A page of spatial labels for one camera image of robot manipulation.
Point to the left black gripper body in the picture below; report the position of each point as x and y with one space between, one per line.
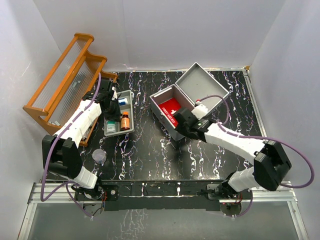
113 113

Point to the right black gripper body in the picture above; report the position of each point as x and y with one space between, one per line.
182 130

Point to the blue white bandage roll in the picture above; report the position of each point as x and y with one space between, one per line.
123 101

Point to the white medicine bottle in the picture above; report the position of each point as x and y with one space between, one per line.
110 126

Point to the brown medicine bottle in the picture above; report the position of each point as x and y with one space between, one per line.
125 121

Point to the red first aid pouch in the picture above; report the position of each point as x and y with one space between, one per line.
169 108

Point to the grey plastic tray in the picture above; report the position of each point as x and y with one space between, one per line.
129 108

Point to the grey metal case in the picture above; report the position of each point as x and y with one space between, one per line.
195 84

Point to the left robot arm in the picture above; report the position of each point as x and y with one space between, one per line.
60 151

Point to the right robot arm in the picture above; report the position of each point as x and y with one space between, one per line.
270 163

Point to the wooden shelf rack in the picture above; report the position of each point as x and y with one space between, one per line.
72 76

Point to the clear round container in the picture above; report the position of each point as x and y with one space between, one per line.
99 156

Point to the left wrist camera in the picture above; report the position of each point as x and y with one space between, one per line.
113 93

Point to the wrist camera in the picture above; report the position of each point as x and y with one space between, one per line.
113 93
200 110

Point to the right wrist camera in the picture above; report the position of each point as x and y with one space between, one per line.
200 110

